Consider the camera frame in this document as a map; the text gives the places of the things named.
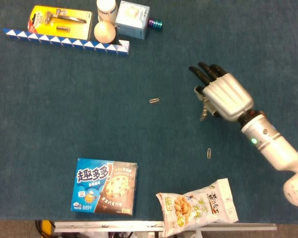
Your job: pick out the light blue cardboard box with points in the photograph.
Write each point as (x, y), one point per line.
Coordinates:
(131, 22)

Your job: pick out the rainbow metal spring toy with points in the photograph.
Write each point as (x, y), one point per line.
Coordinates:
(156, 23)

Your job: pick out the yellow razor blister pack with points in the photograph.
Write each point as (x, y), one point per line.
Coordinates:
(64, 27)

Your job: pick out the white plastic bottle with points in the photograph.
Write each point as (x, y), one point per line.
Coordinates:
(106, 11)

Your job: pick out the blue chocolate cookie box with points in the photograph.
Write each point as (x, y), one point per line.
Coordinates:
(101, 188)

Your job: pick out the white peanut snack bag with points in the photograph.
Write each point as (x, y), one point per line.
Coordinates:
(198, 208)

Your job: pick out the aluminium frame rail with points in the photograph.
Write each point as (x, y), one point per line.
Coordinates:
(114, 226)

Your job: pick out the paper clip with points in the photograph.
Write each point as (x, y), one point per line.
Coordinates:
(154, 100)
(208, 153)

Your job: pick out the yellow object under table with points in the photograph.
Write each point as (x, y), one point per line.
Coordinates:
(46, 225)

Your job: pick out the cream white ball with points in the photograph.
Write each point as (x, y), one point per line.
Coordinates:
(104, 31)

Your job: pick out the teal felt table cloth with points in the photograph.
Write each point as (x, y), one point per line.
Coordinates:
(89, 99)

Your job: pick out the blue white snake puzzle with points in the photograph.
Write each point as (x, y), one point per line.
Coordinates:
(64, 42)

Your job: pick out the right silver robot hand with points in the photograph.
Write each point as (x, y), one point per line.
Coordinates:
(228, 96)

